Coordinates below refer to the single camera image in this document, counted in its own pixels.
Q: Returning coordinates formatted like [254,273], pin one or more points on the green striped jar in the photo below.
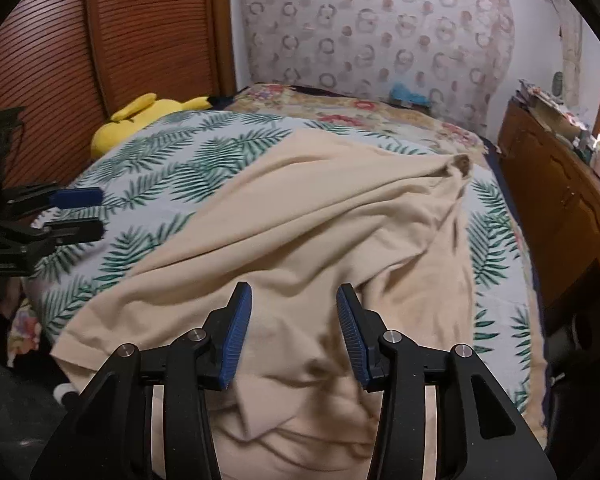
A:
[558,83]

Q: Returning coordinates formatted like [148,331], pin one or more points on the floral quilt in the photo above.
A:
[360,110]

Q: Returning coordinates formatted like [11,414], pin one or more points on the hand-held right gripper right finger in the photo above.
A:
[352,340]

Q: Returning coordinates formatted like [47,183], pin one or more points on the blue crumpled cloth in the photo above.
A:
[410,96]

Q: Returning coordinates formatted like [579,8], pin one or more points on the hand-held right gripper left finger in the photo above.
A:
[236,340]

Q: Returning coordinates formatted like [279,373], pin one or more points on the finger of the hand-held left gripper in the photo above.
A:
[75,231]
[77,197]

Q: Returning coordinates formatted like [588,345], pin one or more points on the beige printed t-shirt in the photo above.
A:
[305,220]

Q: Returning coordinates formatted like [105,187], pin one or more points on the wooden cabinet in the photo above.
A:
[555,185]

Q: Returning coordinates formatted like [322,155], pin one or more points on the wooden louvered door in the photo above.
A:
[105,35]

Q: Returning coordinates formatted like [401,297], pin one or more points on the leaf-print blanket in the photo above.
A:
[190,150]

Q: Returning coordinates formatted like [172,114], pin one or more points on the cardboard box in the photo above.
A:
[555,120]

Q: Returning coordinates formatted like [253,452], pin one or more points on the yellow plush toy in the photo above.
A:
[130,120]

